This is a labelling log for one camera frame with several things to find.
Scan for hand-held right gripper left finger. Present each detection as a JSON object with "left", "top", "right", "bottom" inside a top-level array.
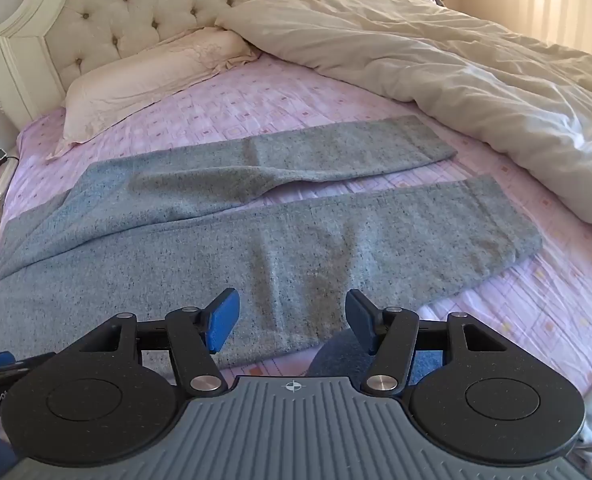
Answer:
[{"left": 58, "top": 288, "right": 240, "bottom": 397}]

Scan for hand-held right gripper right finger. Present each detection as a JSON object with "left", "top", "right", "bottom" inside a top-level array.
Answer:
[{"left": 345, "top": 288, "right": 529, "bottom": 397}]

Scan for grey pants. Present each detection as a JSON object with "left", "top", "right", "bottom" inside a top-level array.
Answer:
[{"left": 0, "top": 115, "right": 543, "bottom": 368}]

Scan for pink patterned bed sheet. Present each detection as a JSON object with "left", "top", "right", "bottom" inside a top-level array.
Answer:
[{"left": 0, "top": 52, "right": 592, "bottom": 396}]

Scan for cream pillow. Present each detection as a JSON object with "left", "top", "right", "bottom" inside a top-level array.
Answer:
[{"left": 46, "top": 27, "right": 261, "bottom": 161}]

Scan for cream duvet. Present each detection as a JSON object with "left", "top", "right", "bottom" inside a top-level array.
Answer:
[{"left": 215, "top": 0, "right": 592, "bottom": 251}]

